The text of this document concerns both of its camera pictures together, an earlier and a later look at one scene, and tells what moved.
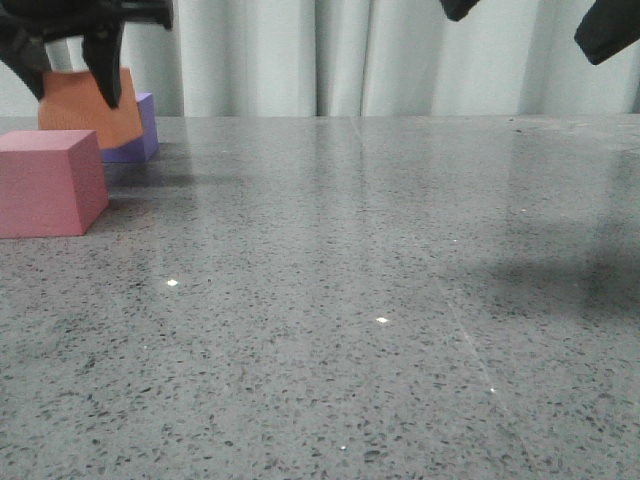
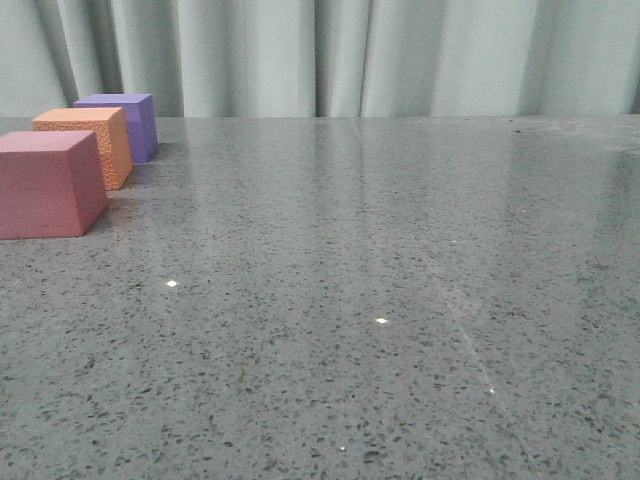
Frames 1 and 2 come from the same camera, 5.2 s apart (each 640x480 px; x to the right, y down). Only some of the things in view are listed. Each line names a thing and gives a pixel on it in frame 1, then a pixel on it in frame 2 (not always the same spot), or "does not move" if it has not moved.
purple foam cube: (143, 149) does not move
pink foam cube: (52, 183) does not move
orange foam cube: (74, 100) → (109, 125)
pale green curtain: (272, 58) does not move
